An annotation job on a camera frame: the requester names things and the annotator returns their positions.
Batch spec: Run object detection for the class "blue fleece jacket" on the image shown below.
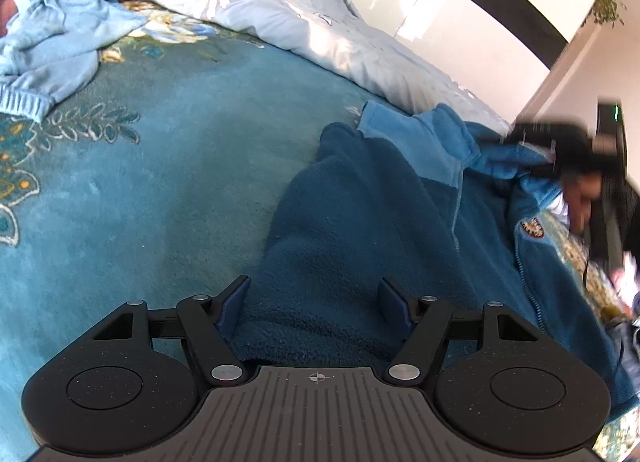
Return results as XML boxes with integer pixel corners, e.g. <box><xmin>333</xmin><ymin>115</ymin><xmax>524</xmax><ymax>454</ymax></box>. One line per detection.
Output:
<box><xmin>230</xmin><ymin>102</ymin><xmax>638</xmax><ymax>416</ymax></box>

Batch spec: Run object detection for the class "person's right hand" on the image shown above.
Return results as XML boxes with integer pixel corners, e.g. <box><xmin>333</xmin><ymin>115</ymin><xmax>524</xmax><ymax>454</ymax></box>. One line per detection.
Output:
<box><xmin>561</xmin><ymin>173</ymin><xmax>602</xmax><ymax>236</ymax></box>

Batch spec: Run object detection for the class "teal floral bed blanket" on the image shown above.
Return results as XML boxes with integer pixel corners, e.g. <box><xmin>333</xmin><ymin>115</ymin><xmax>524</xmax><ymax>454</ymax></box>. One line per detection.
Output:
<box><xmin>0</xmin><ymin>0</ymin><xmax>640</xmax><ymax>462</ymax></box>

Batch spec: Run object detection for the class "green potted plant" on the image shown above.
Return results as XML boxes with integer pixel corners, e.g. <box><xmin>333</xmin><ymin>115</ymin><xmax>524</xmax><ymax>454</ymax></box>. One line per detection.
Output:
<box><xmin>582</xmin><ymin>0</ymin><xmax>627</xmax><ymax>27</ymax></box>

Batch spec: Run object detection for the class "white wardrobe with black stripe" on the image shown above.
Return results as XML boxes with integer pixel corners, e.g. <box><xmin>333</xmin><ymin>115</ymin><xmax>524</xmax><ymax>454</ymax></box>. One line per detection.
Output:
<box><xmin>352</xmin><ymin>0</ymin><xmax>595</xmax><ymax>121</ymax></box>

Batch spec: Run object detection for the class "light blue floral duvet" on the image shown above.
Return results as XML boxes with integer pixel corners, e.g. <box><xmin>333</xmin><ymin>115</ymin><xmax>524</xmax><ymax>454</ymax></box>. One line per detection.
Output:
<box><xmin>152</xmin><ymin>0</ymin><xmax>510</xmax><ymax>134</ymax></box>

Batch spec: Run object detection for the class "light blue knit sweater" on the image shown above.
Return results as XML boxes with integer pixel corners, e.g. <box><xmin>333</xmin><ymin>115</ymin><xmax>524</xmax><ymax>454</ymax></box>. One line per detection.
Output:
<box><xmin>1</xmin><ymin>0</ymin><xmax>144</xmax><ymax>122</ymax></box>

